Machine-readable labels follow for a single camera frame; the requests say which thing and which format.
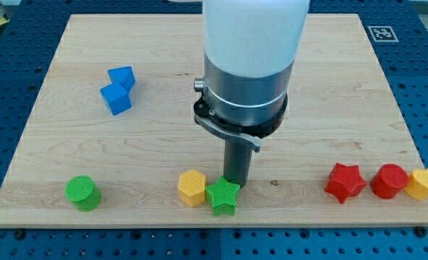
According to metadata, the yellow hexagon block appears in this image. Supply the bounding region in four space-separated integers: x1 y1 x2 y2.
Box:
178 169 207 207

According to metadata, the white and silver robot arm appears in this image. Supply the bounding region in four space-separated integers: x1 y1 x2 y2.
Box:
194 0 310 152

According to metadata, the green star block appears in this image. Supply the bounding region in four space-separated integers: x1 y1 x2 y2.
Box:
205 176 240 217

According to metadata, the red star block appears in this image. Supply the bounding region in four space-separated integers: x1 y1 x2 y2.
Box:
324 162 367 204

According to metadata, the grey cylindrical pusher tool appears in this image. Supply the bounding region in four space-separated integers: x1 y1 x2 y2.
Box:
223 141 252 188

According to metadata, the wooden board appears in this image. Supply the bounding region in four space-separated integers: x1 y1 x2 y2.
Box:
0 14 428 229

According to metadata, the blue cube block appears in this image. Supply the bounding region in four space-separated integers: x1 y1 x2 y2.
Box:
100 83 132 116

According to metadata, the blue triangular block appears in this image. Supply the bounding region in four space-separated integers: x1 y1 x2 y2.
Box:
108 66 135 92

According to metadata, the green cylinder block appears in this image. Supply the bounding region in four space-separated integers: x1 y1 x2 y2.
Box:
64 175 101 212

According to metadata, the red cylinder block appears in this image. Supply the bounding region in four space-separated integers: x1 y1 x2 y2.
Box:
370 164 408 199

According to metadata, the white fiducial marker tag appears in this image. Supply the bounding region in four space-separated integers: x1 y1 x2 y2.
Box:
368 25 398 43

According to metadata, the yellow heart block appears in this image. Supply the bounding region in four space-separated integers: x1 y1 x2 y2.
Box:
403 168 428 201

